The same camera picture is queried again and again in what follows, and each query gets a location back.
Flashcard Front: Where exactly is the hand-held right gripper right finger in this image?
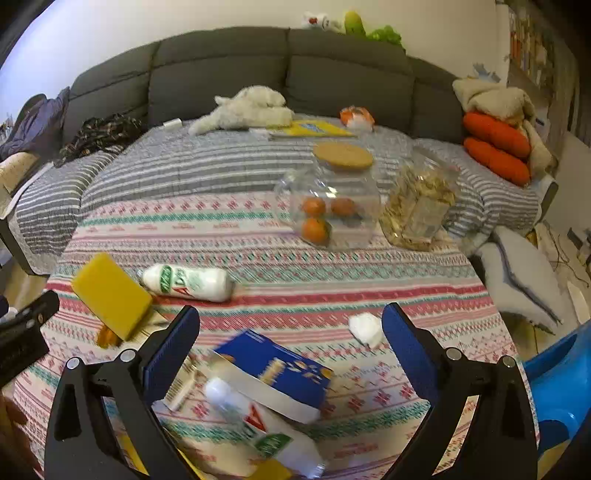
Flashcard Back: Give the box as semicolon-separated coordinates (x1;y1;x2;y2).
382;302;539;480

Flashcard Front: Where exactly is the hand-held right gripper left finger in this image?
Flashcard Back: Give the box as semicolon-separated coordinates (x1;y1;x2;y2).
44;305;204;480

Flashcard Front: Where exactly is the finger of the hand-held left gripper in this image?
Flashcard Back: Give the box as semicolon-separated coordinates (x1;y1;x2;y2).
0;291;62;344

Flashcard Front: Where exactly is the small white tissue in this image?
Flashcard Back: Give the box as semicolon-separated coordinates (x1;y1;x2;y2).
348;312;385;348

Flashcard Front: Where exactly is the yellow sponge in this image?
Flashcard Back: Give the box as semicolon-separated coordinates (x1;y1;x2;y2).
71;252;154;341

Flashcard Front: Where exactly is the white milk bottle green label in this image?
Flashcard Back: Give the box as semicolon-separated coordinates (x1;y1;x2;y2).
139;264;235;304
203;377;326;480

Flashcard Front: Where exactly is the dark blue carton box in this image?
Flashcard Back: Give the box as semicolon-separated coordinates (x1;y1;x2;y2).
212;330;334;424

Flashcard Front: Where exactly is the yellow snack packet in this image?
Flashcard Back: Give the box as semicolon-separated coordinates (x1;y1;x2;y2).
256;458;294;480

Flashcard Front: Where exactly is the person's left hand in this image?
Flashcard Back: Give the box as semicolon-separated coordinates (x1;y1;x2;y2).
0;396;29;469

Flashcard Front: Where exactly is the grey seat cushion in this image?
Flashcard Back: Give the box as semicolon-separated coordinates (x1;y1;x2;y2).
492;226;578;330
475;242;557;335

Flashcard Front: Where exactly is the patterned tablecloth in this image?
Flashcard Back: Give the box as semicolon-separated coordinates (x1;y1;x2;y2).
9;191;532;480

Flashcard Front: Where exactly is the floral pillow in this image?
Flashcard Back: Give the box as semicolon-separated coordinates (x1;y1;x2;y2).
0;151;42;195

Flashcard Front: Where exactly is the blue plastic stool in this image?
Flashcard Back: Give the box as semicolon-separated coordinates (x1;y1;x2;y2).
524;318;591;462

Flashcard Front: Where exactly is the purple jacket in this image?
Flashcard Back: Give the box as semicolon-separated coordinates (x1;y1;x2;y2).
0;87;71;160

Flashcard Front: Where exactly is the dark plaid shirt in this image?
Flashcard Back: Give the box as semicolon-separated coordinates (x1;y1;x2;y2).
53;115;146;168

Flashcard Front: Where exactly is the grey striped sofa cover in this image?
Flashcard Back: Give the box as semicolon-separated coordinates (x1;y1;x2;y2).
9;113;541;273

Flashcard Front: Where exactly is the orange cushion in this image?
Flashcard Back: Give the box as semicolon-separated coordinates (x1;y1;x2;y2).
463;137;531;188
463;111;532;158

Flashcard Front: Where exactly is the glass jar with cork lid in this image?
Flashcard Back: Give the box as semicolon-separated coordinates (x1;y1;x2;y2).
274;142;382;252

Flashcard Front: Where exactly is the orange and white bag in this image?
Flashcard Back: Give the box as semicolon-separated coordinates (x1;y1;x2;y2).
339;106;376;132

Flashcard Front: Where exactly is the yellow book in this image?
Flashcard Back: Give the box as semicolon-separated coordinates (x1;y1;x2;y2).
268;120;357;140

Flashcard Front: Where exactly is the white plush dog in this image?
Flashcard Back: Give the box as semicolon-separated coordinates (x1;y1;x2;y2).
188;85;295;136

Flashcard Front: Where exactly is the beige fleece blanket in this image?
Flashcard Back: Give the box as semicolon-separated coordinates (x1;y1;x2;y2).
452;78;557;178

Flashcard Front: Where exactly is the pale blue crumpled paper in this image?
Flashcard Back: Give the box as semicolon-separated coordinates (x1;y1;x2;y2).
471;62;504;86

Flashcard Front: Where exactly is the grey fabric sofa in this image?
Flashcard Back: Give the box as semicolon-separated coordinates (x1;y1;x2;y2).
60;27;559;217

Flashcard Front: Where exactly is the white bookshelf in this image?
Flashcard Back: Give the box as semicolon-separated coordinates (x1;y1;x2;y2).
496;0;583;134

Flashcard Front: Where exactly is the green plush toy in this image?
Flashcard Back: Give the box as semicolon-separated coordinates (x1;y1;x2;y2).
367;25;404;51

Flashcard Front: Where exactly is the row of books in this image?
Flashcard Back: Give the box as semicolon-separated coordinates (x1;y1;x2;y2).
508;9;561;86

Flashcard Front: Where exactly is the yellow green corn plush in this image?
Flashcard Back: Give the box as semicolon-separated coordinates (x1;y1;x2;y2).
344;10;368;38

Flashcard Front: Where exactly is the white plush toy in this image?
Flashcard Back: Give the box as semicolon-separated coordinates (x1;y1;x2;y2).
302;11;345;34

